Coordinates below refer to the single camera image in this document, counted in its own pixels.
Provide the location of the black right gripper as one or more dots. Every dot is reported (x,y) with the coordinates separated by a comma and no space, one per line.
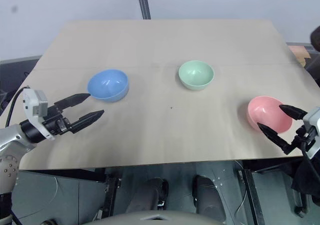
(303,136)

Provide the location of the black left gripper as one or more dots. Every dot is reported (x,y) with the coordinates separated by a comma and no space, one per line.
(53,121)

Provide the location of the red bowl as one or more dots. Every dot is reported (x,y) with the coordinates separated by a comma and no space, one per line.
(267,113)

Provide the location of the blue bowl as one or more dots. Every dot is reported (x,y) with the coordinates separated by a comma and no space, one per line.
(107,86)

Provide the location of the black table leg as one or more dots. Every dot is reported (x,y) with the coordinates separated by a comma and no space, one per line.
(252,197)
(111,197)

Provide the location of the black caster wheel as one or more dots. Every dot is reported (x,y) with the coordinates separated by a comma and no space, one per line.
(300,211)

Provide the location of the person with dark hair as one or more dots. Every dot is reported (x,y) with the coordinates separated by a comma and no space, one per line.
(315,38)

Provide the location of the green bowl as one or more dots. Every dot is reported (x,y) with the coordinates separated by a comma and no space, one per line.
(196,72)

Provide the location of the dark rounded robot leg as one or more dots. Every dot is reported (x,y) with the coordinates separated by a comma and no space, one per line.
(208,195)
(147,195)

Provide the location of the grey robot torso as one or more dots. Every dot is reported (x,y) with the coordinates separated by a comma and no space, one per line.
(180,217)

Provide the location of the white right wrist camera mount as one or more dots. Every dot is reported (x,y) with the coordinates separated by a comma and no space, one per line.
(313,118)

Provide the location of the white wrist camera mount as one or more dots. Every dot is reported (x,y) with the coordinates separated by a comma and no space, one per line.
(33,102)
(313,118)

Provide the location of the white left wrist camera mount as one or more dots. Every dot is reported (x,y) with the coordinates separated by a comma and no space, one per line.
(33,102)

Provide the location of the dark vertical wall post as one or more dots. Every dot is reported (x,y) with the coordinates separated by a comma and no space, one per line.
(143,1)

